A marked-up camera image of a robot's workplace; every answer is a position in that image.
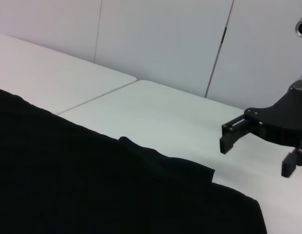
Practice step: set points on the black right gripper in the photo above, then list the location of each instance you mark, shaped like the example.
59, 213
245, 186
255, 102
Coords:
282, 122

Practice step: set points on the black t-shirt with white print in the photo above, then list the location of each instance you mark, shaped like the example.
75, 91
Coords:
80, 182

